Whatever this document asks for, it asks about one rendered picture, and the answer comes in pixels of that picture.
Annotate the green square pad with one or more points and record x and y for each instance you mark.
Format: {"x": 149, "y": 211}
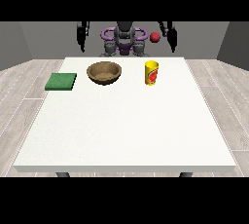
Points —
{"x": 61, "y": 81}

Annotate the grey robot trunk purple rings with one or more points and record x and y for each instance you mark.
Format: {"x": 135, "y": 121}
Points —
{"x": 123, "y": 41}

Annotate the brown wooden bowl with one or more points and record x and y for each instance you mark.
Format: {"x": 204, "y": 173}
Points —
{"x": 104, "y": 72}

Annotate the dark table leg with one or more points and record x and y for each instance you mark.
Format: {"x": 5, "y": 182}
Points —
{"x": 185, "y": 174}
{"x": 62, "y": 174}

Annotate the small red ball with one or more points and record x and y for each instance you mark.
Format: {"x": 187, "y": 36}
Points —
{"x": 155, "y": 37}

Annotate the yellow cup with melon print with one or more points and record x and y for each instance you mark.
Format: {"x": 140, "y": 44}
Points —
{"x": 151, "y": 73}

